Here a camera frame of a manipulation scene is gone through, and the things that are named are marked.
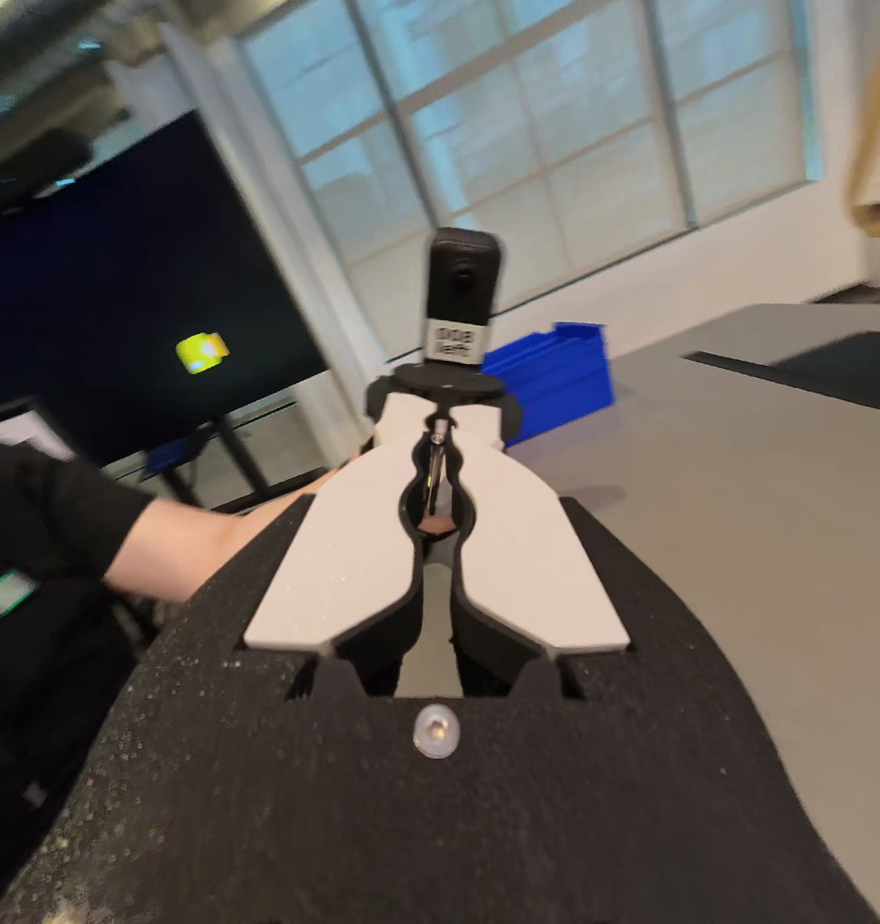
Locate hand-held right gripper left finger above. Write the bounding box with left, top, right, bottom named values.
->
left=242, top=427, right=428, bottom=697

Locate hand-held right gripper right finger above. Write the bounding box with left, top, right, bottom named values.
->
left=446, top=427, right=633, bottom=697

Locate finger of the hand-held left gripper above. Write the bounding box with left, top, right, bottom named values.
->
left=451, top=407, right=509, bottom=453
left=374, top=393, right=432, bottom=453

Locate long metal screw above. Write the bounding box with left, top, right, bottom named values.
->
left=422, top=419, right=450, bottom=515

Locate blue bin with black divider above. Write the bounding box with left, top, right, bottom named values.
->
left=481, top=321, right=616, bottom=446

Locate person's left forearm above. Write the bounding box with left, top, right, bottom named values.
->
left=102, top=451, right=358, bottom=603

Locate black desk panel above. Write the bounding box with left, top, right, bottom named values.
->
left=682, top=331, right=880, bottom=427

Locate black monitor stand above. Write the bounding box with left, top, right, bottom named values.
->
left=140, top=415, right=271, bottom=515

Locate large window with blinds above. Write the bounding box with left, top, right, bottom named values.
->
left=238, top=0, right=824, bottom=362

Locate person's black shirt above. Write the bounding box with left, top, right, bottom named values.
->
left=0, top=440, right=155, bottom=899

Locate large black monitor screen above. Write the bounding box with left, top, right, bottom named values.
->
left=0, top=108, right=333, bottom=470

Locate green badge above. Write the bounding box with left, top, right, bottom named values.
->
left=0, top=569, right=40, bottom=619

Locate round wooden board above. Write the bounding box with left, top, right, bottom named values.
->
left=846, top=0, right=880, bottom=239

